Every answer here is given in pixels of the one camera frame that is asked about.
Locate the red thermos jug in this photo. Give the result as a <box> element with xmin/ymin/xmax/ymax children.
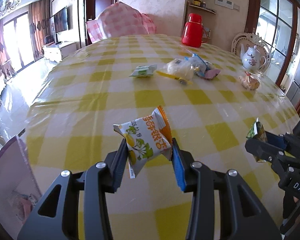
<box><xmin>181</xmin><ymin>13</ymin><xmax>210</xmax><ymax>48</ymax></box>

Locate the green white small packet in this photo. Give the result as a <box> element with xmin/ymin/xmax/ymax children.
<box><xmin>130</xmin><ymin>64</ymin><xmax>157</xmax><ymax>77</ymax></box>

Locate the white floral teapot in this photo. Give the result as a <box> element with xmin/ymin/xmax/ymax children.
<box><xmin>240</xmin><ymin>44</ymin><xmax>267</xmax><ymax>71</ymax></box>

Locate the white ornate chair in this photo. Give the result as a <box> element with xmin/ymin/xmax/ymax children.
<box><xmin>231</xmin><ymin>33</ymin><xmax>271</xmax><ymax>73</ymax></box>

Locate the sandwich cake clear package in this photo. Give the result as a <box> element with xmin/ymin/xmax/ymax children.
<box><xmin>239</xmin><ymin>72</ymin><xmax>260</xmax><ymax>90</ymax></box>

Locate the pink checkered covered chair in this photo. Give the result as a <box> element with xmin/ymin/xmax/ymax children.
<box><xmin>86</xmin><ymin>2</ymin><xmax>157</xmax><ymax>43</ymax></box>

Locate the white tv cabinet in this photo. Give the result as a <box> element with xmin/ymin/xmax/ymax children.
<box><xmin>43</xmin><ymin>42</ymin><xmax>77</xmax><ymax>63</ymax></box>

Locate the orange white korean snack bag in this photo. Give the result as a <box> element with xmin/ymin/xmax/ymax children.
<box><xmin>113</xmin><ymin>106</ymin><xmax>173</xmax><ymax>179</ymax></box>

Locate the green peas snack bag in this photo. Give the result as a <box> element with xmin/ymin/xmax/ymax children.
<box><xmin>245</xmin><ymin>118</ymin><xmax>268</xmax><ymax>163</ymax></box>

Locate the white bun clear bag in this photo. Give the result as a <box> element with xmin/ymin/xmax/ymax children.
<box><xmin>156</xmin><ymin>59</ymin><xmax>199</xmax><ymax>85</ymax></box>

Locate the yellow checkered tablecloth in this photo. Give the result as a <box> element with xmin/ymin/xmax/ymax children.
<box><xmin>26</xmin><ymin>35</ymin><xmax>299</xmax><ymax>239</ymax></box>

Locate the blue clear seed bag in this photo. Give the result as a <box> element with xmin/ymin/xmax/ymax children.
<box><xmin>184</xmin><ymin>54</ymin><xmax>214</xmax><ymax>78</ymax></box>

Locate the crystal chandelier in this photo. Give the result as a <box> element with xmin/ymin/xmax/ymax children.
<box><xmin>0</xmin><ymin>0</ymin><xmax>21</xmax><ymax>17</ymax></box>

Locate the pink snack packet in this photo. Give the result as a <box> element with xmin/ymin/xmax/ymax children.
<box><xmin>203</xmin><ymin>69</ymin><xmax>221</xmax><ymax>80</ymax></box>

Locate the wall mounted television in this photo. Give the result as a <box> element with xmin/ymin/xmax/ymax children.
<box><xmin>50</xmin><ymin>7</ymin><xmax>69</xmax><ymax>36</ymax></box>

